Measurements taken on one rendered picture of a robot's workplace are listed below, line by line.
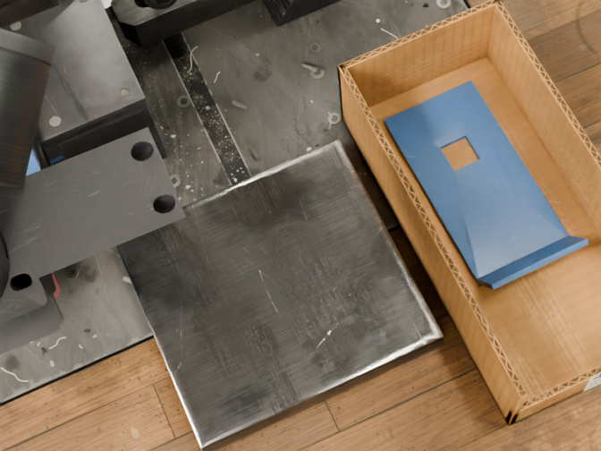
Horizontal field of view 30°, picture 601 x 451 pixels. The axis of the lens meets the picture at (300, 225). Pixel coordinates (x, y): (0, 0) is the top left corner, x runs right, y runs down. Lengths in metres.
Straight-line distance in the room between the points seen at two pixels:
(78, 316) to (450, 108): 0.30
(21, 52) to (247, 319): 0.34
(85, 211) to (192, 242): 0.27
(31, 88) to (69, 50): 0.32
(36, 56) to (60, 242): 0.09
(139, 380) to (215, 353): 0.06
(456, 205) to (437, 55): 0.11
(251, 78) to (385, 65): 0.11
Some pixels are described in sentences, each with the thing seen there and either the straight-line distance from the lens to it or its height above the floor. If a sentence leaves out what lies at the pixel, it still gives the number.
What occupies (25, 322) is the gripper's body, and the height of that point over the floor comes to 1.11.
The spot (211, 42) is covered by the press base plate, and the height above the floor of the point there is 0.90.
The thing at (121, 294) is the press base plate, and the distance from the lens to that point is 0.78.
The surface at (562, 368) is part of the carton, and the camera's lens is 0.74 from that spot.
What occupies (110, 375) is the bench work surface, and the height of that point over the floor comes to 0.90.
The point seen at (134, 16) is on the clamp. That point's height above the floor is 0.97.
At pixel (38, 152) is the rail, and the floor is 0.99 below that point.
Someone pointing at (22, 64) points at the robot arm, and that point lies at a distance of 0.45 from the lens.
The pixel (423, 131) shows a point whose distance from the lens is 0.80.
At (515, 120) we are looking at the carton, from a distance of 0.81.
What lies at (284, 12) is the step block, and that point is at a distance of 0.85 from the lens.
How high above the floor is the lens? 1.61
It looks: 66 degrees down
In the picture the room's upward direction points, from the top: 10 degrees counter-clockwise
